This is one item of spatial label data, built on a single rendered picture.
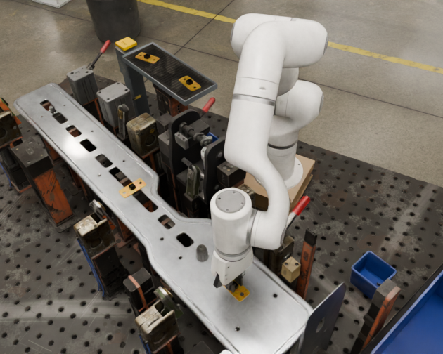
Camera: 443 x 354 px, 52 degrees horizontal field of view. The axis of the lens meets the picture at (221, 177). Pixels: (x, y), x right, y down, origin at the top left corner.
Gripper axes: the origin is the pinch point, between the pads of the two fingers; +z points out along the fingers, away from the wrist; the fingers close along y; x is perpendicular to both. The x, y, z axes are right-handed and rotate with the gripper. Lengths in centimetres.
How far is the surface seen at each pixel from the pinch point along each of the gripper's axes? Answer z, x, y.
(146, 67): -13, -76, -29
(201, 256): 0.7, -11.6, 1.1
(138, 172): 3, -51, -5
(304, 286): 5.9, 11.2, -14.8
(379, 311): -10.5, 31.0, -13.8
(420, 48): 102, -98, -291
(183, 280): 3.0, -10.4, 8.4
